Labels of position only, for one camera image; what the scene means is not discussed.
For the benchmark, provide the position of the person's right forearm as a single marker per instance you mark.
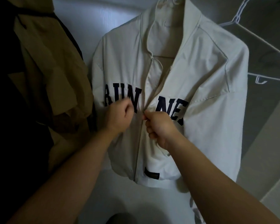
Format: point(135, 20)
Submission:
point(214, 186)

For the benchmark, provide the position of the cream zip-up lettered jacket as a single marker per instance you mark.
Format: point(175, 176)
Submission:
point(189, 90)

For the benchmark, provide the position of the person's right thumb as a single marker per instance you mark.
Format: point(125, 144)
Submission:
point(149, 114)

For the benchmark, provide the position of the black garment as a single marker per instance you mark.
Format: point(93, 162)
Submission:
point(11, 114)

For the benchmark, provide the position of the person's left forearm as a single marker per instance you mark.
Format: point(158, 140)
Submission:
point(63, 178)

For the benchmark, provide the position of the person's left hand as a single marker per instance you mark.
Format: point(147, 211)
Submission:
point(117, 115)

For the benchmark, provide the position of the person's right hand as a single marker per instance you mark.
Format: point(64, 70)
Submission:
point(159, 128)

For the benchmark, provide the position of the tan coat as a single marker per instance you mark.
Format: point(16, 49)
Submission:
point(53, 74)

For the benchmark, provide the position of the person's left fingers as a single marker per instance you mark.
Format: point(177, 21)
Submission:
point(127, 106)

